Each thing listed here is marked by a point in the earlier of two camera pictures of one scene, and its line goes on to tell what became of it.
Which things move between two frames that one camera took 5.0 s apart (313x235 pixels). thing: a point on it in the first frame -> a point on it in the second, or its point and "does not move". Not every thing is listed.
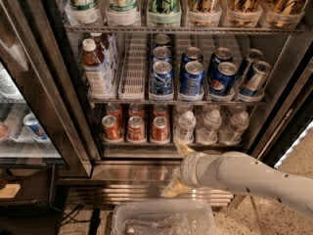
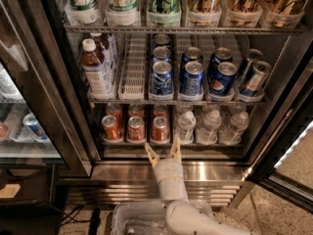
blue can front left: (162, 75) does not move
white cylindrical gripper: (188, 169) -> (168, 169)
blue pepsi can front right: (223, 83) does not move
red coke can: (159, 131) does not move
